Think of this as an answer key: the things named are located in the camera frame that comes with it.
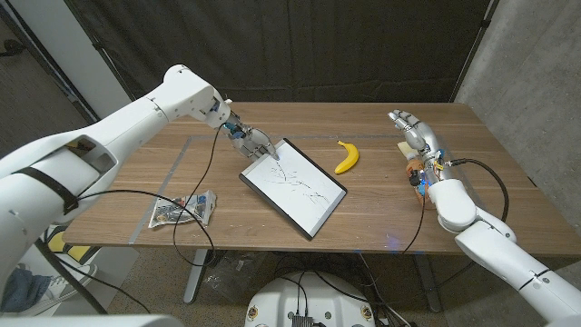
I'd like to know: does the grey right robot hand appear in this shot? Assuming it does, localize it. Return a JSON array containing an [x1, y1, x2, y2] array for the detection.
[[388, 109, 448, 185]]

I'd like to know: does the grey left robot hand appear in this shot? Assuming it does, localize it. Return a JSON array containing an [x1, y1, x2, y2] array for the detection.
[[224, 113, 281, 162]]

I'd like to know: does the small black-framed whiteboard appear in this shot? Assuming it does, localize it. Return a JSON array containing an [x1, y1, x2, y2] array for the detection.
[[239, 137, 349, 242]]

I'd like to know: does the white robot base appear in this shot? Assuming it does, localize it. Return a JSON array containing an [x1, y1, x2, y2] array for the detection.
[[244, 271, 377, 327]]

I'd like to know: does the yellow toy banana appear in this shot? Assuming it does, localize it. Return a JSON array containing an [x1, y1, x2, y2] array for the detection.
[[334, 140, 360, 175]]

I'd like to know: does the clear plastic package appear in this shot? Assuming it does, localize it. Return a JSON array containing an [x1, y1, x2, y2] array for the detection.
[[148, 189, 218, 229]]

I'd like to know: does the black backdrop curtain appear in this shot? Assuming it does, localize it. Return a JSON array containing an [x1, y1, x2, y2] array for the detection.
[[63, 0, 500, 124]]

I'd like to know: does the clear plastic bag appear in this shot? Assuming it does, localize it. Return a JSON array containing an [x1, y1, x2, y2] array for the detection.
[[202, 250, 270, 303]]

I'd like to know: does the grey table leg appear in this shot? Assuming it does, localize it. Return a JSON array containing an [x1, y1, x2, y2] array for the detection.
[[182, 248, 210, 304], [413, 253, 442, 313]]

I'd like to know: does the grey sneaker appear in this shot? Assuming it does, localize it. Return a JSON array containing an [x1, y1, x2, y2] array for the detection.
[[40, 263, 99, 304]]

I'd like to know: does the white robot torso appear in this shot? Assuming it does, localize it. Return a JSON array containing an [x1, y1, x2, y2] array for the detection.
[[0, 313, 185, 327]]

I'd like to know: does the blue jeans leg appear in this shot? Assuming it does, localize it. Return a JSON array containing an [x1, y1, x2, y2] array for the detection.
[[0, 267, 54, 312]]

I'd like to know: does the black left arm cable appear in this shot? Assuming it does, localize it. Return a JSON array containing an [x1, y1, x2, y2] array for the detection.
[[74, 122, 229, 268]]

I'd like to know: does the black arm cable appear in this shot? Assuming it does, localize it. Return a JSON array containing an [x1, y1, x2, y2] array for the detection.
[[74, 122, 229, 268], [399, 157, 510, 255]]

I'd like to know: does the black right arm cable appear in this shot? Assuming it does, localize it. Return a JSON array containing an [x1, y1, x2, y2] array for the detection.
[[399, 157, 510, 255]]

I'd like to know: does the black door handle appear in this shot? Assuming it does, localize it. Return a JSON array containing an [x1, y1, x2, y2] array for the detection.
[[0, 38, 26, 58]]

